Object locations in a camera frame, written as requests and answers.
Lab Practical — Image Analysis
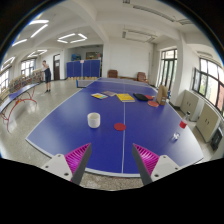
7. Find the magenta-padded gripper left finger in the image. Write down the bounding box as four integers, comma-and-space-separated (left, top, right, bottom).
40, 142, 93, 186

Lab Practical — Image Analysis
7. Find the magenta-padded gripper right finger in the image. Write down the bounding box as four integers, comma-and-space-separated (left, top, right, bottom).
131, 143, 183, 186

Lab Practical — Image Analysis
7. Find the clear red-labelled drink bottle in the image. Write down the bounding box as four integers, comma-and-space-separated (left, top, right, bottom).
171, 110, 193, 142

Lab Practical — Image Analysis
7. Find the white cup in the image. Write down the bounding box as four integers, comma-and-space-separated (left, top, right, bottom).
87, 112, 101, 129

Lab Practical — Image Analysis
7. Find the black bin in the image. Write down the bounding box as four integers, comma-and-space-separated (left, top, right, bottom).
210, 126, 224, 152

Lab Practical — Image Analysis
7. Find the white cabinet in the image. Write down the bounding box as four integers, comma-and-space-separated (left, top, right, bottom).
195, 103, 221, 143
180, 89, 203, 122

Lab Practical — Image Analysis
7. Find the brown cardboard box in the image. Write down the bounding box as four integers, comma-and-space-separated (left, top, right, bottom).
156, 84, 169, 106

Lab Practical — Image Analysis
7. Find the black paddle case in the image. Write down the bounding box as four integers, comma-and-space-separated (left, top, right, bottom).
133, 92, 149, 102

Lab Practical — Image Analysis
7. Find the yellow and blue book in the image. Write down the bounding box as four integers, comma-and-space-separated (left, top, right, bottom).
90, 92, 109, 101

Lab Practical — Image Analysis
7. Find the blue red-legged table tennis table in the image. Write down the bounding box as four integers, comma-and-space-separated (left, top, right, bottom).
0, 82, 41, 133

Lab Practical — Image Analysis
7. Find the grey notebook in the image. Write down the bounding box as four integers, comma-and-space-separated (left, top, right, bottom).
101, 90, 118, 98

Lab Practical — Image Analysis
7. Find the brown armchair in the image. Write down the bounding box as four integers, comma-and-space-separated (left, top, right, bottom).
107, 69, 119, 79
136, 71, 149, 84

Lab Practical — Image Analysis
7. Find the person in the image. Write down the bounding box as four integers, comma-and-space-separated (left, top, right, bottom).
39, 59, 53, 94

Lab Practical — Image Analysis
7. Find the large dark-framed window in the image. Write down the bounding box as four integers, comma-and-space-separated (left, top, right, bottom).
192, 57, 224, 114

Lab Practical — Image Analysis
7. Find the dark door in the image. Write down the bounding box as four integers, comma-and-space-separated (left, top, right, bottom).
53, 53, 62, 81

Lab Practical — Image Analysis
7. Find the tall dark-framed window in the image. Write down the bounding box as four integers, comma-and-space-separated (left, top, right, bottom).
157, 48, 178, 91

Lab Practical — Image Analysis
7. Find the ceiling air conditioner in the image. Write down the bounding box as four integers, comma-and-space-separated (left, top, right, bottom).
121, 28, 158, 44

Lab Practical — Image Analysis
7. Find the ceiling light group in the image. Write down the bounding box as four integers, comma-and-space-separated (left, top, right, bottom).
0, 19, 89, 73

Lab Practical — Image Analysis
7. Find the blue partition wall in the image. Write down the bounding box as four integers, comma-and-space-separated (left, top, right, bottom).
65, 59, 102, 80

